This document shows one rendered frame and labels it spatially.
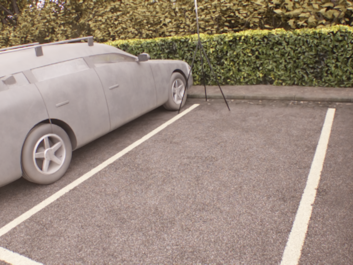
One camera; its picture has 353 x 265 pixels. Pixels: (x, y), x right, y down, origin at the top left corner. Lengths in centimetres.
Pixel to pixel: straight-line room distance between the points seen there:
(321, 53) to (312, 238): 448
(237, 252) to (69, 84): 261
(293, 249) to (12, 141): 265
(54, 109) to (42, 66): 52
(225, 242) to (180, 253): 34
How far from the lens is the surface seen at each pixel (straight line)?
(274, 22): 879
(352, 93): 636
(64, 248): 284
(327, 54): 657
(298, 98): 614
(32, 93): 372
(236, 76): 701
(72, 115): 397
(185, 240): 263
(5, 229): 335
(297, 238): 263
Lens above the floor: 157
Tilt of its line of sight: 19 degrees down
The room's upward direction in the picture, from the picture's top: 6 degrees counter-clockwise
